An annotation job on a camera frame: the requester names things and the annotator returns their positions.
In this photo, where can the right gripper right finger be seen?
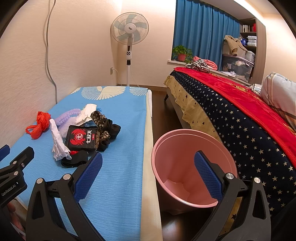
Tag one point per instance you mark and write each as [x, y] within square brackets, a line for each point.
[252, 220]

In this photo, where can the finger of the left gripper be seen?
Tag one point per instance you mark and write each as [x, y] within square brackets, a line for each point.
[4, 151]
[22, 159]

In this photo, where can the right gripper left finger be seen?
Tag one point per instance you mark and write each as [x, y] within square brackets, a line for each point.
[44, 221]

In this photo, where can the white tissue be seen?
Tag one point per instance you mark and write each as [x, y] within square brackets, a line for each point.
[59, 149]

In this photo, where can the orange plastic bag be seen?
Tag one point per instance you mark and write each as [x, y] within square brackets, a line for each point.
[42, 124]

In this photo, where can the purple bubble wrap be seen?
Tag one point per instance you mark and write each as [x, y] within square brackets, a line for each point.
[65, 120]

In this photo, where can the black crab snack packet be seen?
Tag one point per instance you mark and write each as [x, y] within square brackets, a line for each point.
[82, 138]

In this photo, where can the black floral cloth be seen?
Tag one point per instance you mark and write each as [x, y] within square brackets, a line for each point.
[106, 130]

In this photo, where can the white paper bag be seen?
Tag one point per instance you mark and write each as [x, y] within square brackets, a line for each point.
[85, 114]

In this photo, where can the pink trash bin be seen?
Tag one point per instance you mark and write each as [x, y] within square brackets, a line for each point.
[180, 187]

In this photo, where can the navy star bedsheet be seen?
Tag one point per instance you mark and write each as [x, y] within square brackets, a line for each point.
[254, 151]

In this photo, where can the red blanket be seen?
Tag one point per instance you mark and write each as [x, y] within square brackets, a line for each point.
[250, 104]

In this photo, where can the plaid pillow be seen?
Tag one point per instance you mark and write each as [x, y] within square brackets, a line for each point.
[279, 93]

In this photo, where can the clear storage box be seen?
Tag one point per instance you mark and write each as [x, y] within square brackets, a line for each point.
[240, 66]

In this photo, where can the pink folded clothing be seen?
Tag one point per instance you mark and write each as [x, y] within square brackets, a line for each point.
[211, 65]

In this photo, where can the striped clothing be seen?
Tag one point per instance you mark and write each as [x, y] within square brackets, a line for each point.
[198, 65]

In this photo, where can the khaki jacket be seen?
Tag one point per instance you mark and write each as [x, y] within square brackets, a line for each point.
[232, 46]

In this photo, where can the potted green plant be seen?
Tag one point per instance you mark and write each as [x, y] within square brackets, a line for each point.
[182, 54]

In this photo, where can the white standing fan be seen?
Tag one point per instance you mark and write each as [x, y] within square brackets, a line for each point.
[129, 29]

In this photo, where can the blue curtain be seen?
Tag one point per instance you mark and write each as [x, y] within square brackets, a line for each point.
[201, 28]

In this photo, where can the wall bookshelf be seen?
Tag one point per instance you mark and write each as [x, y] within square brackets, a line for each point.
[255, 28]

